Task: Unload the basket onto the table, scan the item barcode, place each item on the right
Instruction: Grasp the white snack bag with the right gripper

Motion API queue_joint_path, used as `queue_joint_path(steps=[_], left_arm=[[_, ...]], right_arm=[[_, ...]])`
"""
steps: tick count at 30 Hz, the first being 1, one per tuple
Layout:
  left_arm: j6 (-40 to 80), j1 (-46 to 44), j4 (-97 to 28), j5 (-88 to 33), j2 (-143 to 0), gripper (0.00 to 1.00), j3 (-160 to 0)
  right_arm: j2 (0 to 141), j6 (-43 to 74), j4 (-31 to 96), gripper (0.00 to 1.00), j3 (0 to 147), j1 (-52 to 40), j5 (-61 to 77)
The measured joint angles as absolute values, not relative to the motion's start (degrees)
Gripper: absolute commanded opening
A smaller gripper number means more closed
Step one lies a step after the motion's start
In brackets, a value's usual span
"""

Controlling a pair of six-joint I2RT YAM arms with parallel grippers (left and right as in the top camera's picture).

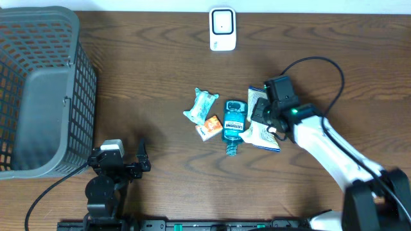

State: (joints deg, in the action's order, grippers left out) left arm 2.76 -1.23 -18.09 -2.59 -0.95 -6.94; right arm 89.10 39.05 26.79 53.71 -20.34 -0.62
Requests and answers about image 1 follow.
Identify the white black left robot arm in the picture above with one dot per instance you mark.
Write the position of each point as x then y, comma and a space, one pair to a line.
106, 193

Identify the white barcode scanner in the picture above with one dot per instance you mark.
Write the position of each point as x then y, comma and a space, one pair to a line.
222, 29

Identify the teal mouthwash bottle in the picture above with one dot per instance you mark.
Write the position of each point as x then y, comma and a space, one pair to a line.
235, 114

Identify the orange small box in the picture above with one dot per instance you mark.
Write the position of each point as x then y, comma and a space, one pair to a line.
210, 128

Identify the grey plastic basket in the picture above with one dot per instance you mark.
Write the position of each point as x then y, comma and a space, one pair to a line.
48, 93

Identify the cream snack bag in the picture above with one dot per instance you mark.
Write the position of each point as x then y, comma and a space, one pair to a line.
257, 133

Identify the black mounting rail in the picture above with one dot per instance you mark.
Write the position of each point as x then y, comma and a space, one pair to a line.
162, 225

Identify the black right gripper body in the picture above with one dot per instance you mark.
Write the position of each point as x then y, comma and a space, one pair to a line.
266, 113

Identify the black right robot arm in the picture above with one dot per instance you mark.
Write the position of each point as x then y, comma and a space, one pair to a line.
374, 198

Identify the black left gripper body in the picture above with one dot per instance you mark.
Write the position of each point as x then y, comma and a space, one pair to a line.
131, 171

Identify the light green tissue pack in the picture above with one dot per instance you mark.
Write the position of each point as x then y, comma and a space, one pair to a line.
202, 105

